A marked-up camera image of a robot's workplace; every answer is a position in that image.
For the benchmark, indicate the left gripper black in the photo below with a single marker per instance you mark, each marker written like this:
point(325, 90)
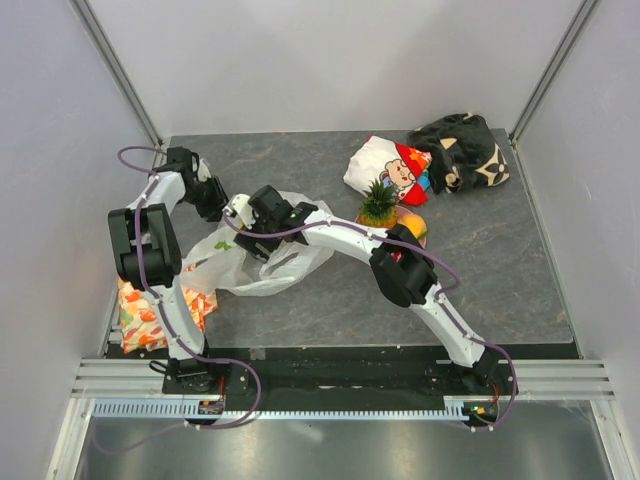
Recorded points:
point(212, 212)

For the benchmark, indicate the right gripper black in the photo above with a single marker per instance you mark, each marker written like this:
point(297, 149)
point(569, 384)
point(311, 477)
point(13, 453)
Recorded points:
point(249, 243)

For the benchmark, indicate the white plastic bag fruit print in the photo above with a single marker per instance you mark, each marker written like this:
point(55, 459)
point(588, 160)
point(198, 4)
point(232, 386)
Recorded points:
point(217, 263)

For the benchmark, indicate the fake pineapple green crown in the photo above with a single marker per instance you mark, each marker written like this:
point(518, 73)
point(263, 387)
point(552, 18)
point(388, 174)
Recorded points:
point(378, 209)

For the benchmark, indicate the fake orange peach fruit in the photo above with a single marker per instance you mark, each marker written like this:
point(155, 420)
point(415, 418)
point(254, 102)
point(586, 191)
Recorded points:
point(415, 223)

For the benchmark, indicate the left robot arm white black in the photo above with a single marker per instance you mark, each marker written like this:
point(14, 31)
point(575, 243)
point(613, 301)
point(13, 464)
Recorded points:
point(147, 255)

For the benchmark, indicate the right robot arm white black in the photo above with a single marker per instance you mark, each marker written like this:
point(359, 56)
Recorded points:
point(404, 271)

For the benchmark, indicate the white cartoon print cloth bag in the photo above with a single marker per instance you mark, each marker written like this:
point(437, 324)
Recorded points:
point(395, 165)

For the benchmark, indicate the pink plate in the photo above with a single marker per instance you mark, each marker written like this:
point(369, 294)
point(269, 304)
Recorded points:
point(399, 211)

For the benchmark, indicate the orange floral cloth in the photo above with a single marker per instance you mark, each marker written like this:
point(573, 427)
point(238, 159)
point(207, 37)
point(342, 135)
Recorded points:
point(139, 325)

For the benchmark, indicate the black beige patterned cloth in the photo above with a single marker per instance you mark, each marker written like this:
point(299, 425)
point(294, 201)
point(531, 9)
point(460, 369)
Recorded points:
point(464, 153)

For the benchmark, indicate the left aluminium frame post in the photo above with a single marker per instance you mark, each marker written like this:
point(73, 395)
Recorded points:
point(107, 52)

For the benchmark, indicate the aluminium frame post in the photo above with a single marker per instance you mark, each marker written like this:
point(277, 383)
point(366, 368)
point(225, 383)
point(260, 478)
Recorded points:
point(107, 52)
point(560, 55)

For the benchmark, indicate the grey slotted cable duct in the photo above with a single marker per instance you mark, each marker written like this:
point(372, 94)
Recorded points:
point(197, 410)

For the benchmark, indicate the right aluminium frame post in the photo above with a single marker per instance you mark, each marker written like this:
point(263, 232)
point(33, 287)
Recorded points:
point(560, 55)

